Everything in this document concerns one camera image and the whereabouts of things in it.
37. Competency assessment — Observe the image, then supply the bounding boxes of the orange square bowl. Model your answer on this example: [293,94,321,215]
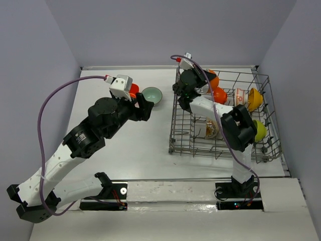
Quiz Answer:
[129,83,139,98]

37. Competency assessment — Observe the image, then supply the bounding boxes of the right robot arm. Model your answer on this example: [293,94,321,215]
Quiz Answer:
[173,67,259,199]

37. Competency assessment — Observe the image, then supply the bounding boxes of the pale green ceramic bowl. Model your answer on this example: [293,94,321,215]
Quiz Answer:
[142,87,163,105]

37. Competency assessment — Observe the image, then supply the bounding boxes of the grey wire dish rack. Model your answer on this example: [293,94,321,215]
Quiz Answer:
[169,68,284,163]

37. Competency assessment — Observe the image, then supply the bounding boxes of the yellow bowl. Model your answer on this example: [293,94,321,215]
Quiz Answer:
[248,88,263,112]

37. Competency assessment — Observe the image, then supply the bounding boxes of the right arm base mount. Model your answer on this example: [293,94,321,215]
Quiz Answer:
[214,176,264,210]

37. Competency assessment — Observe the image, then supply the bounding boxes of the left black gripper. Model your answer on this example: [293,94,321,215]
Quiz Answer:
[104,93,155,140]

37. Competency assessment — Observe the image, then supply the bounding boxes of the small white bowl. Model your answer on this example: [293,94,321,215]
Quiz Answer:
[202,69,220,94]

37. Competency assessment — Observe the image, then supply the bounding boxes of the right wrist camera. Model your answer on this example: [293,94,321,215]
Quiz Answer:
[176,52,194,70]

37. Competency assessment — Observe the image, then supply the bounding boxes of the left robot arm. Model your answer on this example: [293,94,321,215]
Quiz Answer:
[7,93,154,223]

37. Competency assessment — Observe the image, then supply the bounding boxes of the beige painted ceramic bowl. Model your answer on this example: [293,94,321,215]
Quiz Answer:
[205,119,219,139]

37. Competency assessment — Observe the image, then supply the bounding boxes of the red white patterned bowl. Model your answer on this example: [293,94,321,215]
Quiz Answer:
[234,88,248,106]

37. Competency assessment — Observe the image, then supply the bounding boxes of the orange round bowl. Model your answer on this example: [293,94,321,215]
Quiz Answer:
[213,87,228,104]

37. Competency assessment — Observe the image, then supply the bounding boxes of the lime green bowl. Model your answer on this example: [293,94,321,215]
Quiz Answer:
[253,119,267,143]

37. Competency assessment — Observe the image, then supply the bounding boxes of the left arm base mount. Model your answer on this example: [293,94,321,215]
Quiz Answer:
[79,172,128,211]

